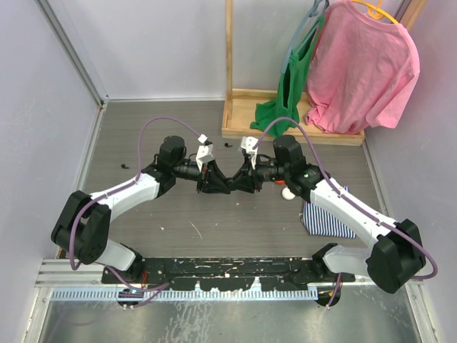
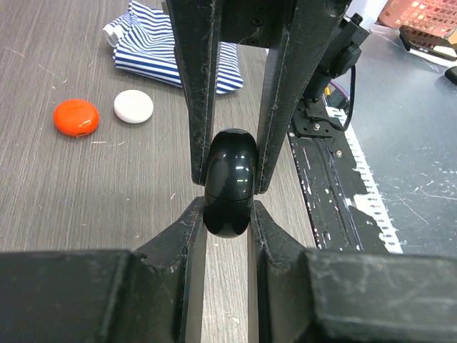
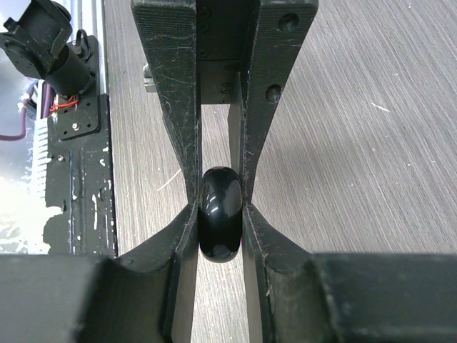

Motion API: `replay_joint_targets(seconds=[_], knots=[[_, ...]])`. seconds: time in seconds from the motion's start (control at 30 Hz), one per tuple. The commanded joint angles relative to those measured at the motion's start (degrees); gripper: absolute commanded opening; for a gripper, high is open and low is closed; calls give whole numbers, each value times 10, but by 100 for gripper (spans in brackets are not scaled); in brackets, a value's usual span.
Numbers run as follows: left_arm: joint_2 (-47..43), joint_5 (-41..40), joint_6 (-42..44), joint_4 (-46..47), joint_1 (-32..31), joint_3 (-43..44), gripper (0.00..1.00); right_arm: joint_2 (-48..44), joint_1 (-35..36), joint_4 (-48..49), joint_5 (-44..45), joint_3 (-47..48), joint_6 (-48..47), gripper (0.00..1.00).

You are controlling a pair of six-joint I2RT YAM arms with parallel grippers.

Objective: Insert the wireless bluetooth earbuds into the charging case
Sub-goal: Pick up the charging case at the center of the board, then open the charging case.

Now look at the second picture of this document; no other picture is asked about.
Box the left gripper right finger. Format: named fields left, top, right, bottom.
left=248, top=202, right=456, bottom=342

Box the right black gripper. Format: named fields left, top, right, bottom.
left=166, top=0, right=351, bottom=194

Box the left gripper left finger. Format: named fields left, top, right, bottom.
left=1, top=197, right=206, bottom=342

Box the blue striped cloth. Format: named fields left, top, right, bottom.
left=103, top=1, right=243, bottom=94

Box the white earbud charging case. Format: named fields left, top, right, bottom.
left=114, top=89, right=154, bottom=124

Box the orange earbud charging case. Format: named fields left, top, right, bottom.
left=53, top=99, right=99, bottom=137

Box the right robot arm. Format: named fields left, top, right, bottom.
left=166, top=0, right=368, bottom=193

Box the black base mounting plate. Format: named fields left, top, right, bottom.
left=287, top=96, right=390, bottom=253

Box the pink laundry basket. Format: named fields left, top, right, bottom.
left=378, top=0, right=456, bottom=37

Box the white cable duct strip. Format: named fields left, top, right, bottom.
left=345, top=125, right=403, bottom=254

